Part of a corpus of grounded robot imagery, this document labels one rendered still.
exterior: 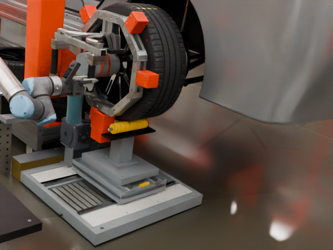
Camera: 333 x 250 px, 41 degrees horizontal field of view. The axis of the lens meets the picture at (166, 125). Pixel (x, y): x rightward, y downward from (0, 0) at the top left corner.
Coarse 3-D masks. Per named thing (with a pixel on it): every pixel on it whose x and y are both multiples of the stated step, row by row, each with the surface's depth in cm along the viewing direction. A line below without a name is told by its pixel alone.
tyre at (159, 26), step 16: (128, 16) 239; (160, 16) 242; (144, 32) 231; (160, 32) 233; (176, 32) 242; (160, 48) 230; (176, 48) 238; (160, 64) 230; (176, 64) 238; (160, 80) 233; (176, 80) 242; (144, 96) 238; (160, 96) 239; (176, 96) 249; (128, 112) 249; (144, 112) 244; (160, 112) 255
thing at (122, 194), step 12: (72, 168) 287; (84, 168) 277; (96, 180) 270; (108, 180) 270; (144, 180) 277; (156, 180) 273; (108, 192) 263; (120, 192) 254; (132, 192) 260; (144, 192) 268; (156, 192) 276; (120, 204) 256
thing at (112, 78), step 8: (96, 32) 261; (120, 32) 249; (128, 48) 247; (120, 56) 257; (128, 56) 246; (120, 64) 258; (128, 64) 248; (120, 72) 259; (128, 72) 251; (104, 80) 273; (112, 80) 259; (120, 80) 254; (128, 80) 249; (104, 88) 270; (112, 88) 263; (120, 88) 255; (128, 88) 281; (104, 96) 264; (112, 96) 268; (120, 96) 256; (112, 104) 259
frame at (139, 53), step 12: (96, 12) 244; (108, 12) 244; (96, 24) 253; (120, 24) 231; (132, 36) 228; (132, 48) 227; (144, 48) 229; (144, 60) 228; (132, 72) 230; (132, 84) 231; (96, 96) 263; (132, 96) 232; (96, 108) 256; (108, 108) 248; (120, 108) 241
